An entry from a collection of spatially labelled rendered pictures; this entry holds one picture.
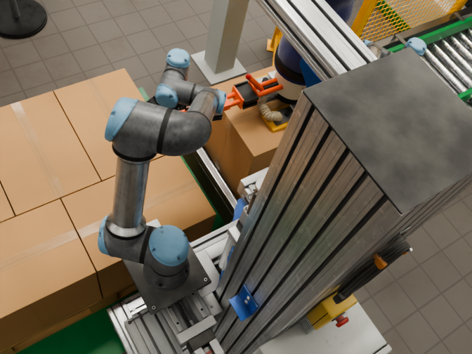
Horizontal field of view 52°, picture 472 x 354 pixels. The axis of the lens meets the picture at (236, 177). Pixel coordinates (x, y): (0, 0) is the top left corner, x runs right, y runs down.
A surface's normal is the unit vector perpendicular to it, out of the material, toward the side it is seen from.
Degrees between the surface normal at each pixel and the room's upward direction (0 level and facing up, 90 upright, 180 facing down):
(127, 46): 0
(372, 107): 0
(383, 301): 0
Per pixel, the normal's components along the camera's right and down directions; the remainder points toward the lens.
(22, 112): 0.17, -0.50
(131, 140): -0.13, 0.61
